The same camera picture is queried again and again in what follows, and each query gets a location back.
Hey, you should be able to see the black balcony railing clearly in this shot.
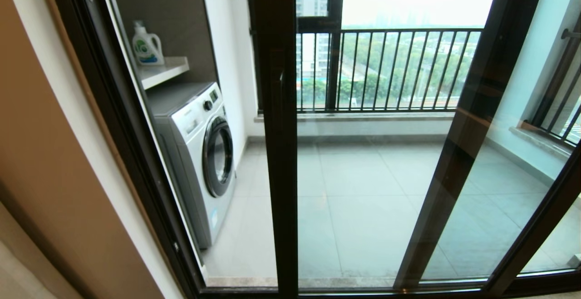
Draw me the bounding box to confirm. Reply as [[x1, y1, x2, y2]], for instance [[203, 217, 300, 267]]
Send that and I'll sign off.
[[297, 27, 485, 112]]

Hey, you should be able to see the white detergent bottle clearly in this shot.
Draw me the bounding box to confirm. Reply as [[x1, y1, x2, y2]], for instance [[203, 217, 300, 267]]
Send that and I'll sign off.
[[132, 20, 165, 66]]

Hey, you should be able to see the silver front-load washing machine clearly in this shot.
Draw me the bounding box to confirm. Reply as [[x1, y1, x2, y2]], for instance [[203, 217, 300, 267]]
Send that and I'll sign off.
[[148, 81, 237, 250]]

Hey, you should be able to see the black side window railing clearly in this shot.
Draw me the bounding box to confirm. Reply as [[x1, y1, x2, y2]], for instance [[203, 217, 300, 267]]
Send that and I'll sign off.
[[522, 11, 581, 150]]

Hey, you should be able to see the white wall shelf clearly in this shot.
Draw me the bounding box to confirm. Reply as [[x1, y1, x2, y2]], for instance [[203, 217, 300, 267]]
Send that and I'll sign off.
[[138, 57, 190, 90]]

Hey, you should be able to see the dark framed sliding glass door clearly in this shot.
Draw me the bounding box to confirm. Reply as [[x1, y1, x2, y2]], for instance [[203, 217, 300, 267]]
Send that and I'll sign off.
[[43, 0, 581, 299]]

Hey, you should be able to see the dark-framed sliding glass door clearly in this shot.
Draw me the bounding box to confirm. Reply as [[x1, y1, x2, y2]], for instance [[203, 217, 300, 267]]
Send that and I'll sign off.
[[249, 0, 581, 299]]

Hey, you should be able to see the round dark washer door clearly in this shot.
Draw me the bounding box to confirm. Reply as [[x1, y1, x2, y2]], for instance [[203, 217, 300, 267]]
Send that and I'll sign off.
[[202, 117, 235, 198]]

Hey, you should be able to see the dark door lever handle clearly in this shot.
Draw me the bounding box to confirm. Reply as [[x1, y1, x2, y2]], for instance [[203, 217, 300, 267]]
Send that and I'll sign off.
[[271, 49, 287, 125]]

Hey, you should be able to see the dark window frame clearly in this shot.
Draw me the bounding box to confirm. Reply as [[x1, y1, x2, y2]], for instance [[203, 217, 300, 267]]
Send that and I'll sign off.
[[246, 0, 344, 112]]

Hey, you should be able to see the dark-framed fixed glass door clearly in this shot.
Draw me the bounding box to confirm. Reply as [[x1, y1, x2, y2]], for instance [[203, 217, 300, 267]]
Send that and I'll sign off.
[[394, 0, 581, 290]]

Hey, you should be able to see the stone side window sill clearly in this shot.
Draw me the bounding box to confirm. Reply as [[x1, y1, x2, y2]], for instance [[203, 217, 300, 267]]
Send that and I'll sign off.
[[508, 124, 581, 169]]

